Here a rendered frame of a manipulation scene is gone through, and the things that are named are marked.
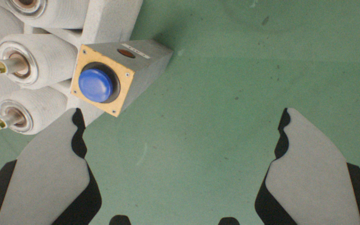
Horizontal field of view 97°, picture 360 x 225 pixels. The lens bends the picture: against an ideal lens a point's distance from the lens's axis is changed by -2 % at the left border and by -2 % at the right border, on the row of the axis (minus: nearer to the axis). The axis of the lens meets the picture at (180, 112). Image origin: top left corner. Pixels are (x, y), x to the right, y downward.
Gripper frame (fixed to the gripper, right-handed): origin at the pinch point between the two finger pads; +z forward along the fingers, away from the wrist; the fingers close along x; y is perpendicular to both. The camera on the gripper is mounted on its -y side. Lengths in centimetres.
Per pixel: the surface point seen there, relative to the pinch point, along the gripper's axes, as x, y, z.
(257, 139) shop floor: 26, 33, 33
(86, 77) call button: -11.0, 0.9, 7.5
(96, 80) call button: -9.8, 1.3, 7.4
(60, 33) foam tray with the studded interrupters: -24.1, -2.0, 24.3
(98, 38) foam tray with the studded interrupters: -17.0, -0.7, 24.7
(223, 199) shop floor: 17, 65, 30
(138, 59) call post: -6.6, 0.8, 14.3
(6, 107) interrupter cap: -35.1, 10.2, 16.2
